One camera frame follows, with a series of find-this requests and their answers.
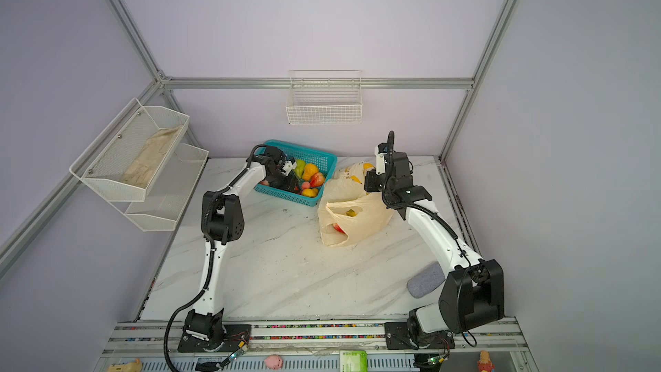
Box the grey sponge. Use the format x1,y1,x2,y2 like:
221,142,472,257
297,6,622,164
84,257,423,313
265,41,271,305
406,262,446,299

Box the white mesh shelf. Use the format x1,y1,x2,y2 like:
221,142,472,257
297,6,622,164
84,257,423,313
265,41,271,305
69,98,189,202
109,143,208,232

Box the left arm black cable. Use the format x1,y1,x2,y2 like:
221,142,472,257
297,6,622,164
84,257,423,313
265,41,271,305
162,143,270,372

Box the orange mango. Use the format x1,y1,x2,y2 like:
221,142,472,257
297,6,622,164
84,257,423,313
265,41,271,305
302,163,319,182

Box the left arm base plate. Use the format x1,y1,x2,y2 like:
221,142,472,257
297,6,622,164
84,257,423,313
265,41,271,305
177,324,252,353

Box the yellow toy figure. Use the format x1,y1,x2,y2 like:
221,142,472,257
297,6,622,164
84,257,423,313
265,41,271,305
106,358,143,372

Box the green box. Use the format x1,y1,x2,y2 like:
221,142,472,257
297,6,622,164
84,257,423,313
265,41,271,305
339,351,368,372

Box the beige plastic bag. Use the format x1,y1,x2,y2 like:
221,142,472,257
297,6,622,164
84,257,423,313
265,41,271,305
318,162,394,247

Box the red figurine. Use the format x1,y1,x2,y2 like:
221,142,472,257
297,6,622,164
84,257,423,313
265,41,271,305
478,351,494,372

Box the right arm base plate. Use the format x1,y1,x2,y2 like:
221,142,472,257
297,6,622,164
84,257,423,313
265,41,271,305
384,321,455,351

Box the teal plastic basket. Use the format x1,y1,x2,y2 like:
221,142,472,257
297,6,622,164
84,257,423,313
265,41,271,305
254,139,337,207

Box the white mesh lower shelf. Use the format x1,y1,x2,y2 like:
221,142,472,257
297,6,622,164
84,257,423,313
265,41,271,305
109,143,208,232

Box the orange pear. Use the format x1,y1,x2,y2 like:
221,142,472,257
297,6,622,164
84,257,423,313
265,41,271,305
301,188,318,198

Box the beige cloth in shelf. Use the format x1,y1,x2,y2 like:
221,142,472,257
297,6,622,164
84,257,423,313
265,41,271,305
120,126,182,189

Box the white wire wall basket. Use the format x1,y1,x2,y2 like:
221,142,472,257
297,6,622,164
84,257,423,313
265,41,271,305
286,70,363,126

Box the aluminium front rail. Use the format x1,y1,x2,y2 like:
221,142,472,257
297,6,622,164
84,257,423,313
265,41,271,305
95,318,538,371

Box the white mesh upper shelf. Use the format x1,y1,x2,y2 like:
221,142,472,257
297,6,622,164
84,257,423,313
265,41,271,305
69,98,189,202

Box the pink pig toy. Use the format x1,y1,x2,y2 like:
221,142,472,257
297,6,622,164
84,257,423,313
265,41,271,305
264,355,284,370

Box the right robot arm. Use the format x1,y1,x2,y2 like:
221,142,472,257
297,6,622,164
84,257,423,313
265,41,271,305
364,132,505,336

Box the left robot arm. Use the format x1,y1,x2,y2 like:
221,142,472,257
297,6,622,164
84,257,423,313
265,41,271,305
183,144,294,344

